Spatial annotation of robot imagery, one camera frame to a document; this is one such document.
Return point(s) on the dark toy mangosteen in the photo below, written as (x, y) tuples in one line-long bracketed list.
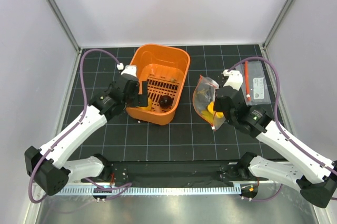
[(165, 101)]

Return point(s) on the spare clear zip bag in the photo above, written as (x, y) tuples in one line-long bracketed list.
[(254, 85)]

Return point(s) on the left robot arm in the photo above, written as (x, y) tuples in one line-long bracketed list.
[(49, 166)]

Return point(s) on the clear zip bag orange zipper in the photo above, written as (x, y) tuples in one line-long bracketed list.
[(203, 94)]

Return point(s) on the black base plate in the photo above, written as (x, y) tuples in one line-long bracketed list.
[(175, 174)]

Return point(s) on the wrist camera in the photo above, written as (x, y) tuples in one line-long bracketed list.
[(128, 69), (234, 79)]

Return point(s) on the orange plastic basket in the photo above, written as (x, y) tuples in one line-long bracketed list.
[(165, 68)]

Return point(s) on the slotted cable duct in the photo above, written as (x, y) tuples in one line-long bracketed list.
[(91, 190)]

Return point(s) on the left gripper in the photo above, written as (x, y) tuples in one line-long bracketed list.
[(140, 99)]

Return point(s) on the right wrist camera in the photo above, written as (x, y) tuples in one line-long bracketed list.
[(234, 79)]

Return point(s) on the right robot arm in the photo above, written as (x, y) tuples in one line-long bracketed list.
[(309, 173)]

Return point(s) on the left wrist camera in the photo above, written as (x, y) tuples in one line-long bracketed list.
[(128, 69)]

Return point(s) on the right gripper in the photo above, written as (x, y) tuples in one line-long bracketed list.
[(216, 106)]

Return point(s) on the yellow toy pepper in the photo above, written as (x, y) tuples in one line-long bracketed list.
[(209, 114)]

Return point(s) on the orange toy fruit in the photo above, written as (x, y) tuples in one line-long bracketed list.
[(149, 105)]

